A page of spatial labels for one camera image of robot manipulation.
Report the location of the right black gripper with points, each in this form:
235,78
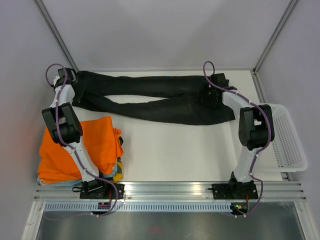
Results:
204,88

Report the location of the black trousers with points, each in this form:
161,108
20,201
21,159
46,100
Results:
163,99

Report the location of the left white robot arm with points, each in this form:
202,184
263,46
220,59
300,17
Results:
65,129

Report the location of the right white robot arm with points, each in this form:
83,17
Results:
255,125

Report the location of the orange folded garment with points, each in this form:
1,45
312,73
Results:
100,139

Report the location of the white perforated plastic basket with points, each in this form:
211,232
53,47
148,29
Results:
285,153

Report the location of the yellow black patterned garment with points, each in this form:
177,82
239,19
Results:
119,165

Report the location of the right aluminium frame post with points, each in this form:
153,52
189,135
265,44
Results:
275,34

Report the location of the aluminium frame post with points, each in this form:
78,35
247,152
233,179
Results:
275,34
55,32

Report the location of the left aluminium frame post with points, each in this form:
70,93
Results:
55,32

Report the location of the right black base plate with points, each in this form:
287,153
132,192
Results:
241,191

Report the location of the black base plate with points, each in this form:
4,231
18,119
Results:
101,191
241,191

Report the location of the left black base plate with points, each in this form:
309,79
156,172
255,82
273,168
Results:
101,191

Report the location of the aluminium rail beam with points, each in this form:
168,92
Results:
273,191

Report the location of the white slotted cable duct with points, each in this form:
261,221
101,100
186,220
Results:
224,207

